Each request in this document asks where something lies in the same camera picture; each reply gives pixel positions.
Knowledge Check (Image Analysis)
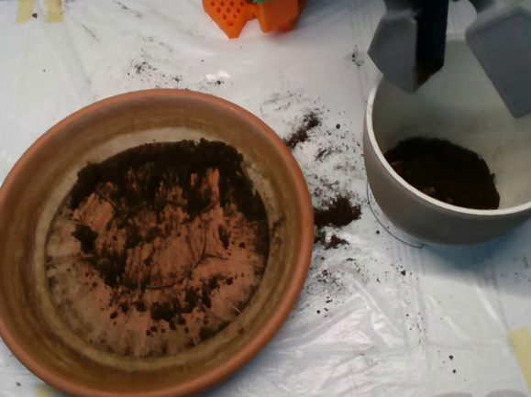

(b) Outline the terracotta clay bowl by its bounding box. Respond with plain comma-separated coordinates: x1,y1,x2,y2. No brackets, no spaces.
0,76,330,397

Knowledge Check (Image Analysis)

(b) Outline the white ceramic pot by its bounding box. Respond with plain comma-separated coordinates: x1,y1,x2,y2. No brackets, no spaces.
355,28,531,253

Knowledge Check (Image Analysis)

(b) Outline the clear plastic cover sheet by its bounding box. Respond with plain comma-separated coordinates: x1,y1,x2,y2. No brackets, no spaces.
0,0,531,397

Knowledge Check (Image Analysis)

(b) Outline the dark potting soil heap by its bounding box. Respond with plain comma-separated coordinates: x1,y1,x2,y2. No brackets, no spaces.
61,133,275,328
382,131,502,218

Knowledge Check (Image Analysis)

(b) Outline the spilled dark soil clump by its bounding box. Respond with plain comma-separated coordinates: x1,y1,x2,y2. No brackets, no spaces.
314,193,364,230
281,108,326,151

